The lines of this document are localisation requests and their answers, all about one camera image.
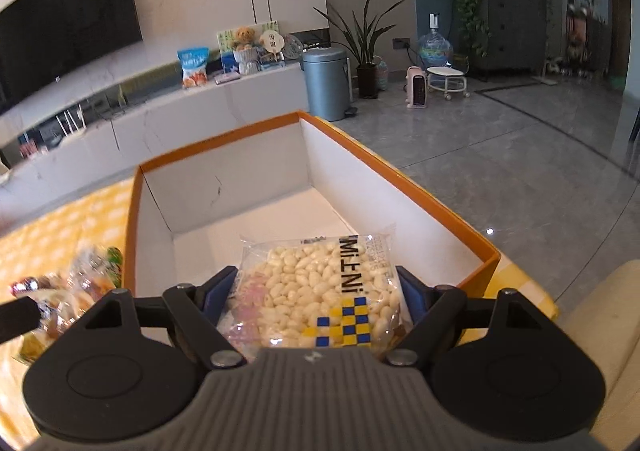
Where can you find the small white heater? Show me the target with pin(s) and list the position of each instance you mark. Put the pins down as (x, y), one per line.
(416, 88)

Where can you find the small flat box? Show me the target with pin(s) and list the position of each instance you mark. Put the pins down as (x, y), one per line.
(227, 78)

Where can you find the blue snack bag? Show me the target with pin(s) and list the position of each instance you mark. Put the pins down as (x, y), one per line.
(194, 68)

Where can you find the brown door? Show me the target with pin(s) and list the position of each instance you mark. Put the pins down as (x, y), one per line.
(620, 31)

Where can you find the black television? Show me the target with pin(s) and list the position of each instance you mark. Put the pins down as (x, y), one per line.
(65, 21)

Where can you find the brown teddy bear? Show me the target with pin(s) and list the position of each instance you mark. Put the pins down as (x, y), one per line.
(245, 37)

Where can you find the blue white packet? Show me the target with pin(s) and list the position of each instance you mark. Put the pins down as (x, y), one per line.
(228, 63)

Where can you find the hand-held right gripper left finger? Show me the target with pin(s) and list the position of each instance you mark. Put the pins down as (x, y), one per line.
(220, 290)

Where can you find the clear packet of waffles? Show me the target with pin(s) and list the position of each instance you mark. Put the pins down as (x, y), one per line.
(65, 303)

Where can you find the wall socket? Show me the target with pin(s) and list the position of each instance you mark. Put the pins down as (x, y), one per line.
(401, 43)

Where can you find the black plant pot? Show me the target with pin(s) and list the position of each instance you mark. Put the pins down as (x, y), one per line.
(367, 81)

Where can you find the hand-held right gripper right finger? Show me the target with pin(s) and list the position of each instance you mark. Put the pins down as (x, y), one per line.
(407, 292)

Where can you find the white router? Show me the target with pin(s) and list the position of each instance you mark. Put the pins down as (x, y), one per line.
(72, 123)

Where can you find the white knitted basket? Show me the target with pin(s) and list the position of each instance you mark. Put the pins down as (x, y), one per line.
(246, 62)

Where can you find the white round paper fan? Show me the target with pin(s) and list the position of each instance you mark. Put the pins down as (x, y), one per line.
(272, 45)

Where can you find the clear packet of white beans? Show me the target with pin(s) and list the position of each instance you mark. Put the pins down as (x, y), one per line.
(300, 281)

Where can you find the green picture board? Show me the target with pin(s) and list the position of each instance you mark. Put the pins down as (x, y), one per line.
(226, 38)

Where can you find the dark grey drawer cabinet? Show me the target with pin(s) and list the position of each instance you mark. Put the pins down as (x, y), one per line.
(515, 26)

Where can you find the water jug with pump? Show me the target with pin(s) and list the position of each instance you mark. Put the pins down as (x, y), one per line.
(434, 48)

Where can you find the grey blue trash can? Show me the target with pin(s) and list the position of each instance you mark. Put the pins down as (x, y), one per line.
(325, 83)

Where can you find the white round rolling stand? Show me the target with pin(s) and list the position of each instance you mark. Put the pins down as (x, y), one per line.
(447, 80)

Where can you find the cream chair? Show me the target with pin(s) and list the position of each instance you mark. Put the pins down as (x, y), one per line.
(610, 331)

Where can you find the yellow checkered tablecloth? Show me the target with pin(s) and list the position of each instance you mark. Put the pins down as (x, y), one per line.
(60, 221)

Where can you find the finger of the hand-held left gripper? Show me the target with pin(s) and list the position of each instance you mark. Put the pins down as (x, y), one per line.
(17, 318)

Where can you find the orange cardboard box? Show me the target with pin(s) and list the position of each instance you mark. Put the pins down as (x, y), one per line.
(240, 201)

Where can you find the white marble television cabinet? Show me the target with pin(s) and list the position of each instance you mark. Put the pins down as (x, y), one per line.
(200, 106)

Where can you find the snake plant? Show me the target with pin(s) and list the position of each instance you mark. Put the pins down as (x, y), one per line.
(365, 36)

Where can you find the small green water bottle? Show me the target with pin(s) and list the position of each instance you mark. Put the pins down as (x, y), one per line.
(382, 75)

